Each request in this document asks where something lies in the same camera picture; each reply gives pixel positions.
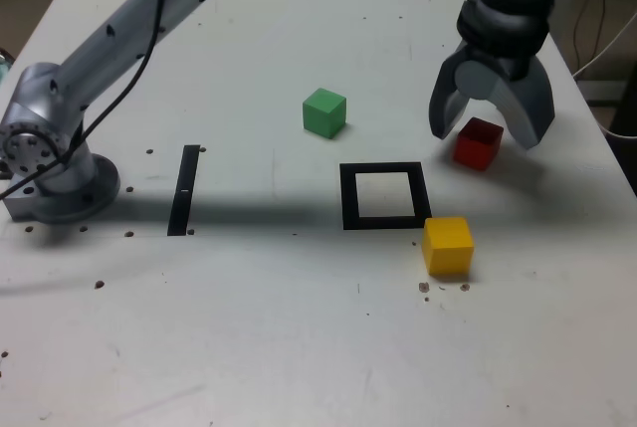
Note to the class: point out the yellow cube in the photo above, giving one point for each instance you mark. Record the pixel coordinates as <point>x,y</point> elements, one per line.
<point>448,253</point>

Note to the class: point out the red cube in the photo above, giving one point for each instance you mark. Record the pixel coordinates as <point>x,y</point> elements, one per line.
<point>473,153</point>

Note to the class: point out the white metal post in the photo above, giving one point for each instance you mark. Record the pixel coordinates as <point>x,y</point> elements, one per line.
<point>557,14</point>

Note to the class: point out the black tape square outline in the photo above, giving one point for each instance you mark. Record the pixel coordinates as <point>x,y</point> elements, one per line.
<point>348,198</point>

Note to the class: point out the black tape strip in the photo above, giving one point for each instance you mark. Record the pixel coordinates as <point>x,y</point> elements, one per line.
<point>179,213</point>

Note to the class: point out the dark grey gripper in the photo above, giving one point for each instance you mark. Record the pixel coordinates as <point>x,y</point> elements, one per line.
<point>507,68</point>

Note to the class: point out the green cube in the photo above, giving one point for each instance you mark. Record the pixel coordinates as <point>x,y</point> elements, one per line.
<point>321,116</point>

